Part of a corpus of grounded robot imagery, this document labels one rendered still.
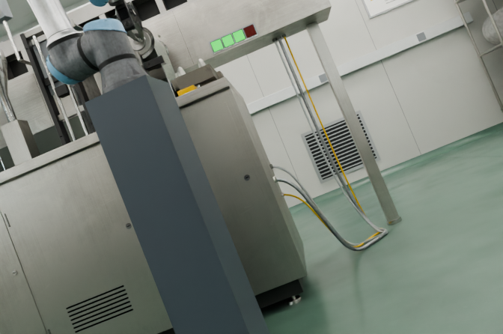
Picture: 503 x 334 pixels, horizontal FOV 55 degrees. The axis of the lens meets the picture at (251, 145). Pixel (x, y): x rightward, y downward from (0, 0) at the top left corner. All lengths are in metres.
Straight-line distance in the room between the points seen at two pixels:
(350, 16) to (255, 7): 2.52
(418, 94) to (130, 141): 3.82
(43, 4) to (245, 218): 0.99
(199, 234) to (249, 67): 3.58
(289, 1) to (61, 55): 1.30
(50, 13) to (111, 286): 1.02
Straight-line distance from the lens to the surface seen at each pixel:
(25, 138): 2.46
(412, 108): 4.88
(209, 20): 2.52
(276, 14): 2.49
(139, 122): 1.39
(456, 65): 5.04
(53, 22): 1.61
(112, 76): 1.46
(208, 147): 1.82
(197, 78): 2.09
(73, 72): 1.58
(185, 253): 1.38
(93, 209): 1.96
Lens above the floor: 0.54
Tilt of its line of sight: 3 degrees up
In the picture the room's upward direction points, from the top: 22 degrees counter-clockwise
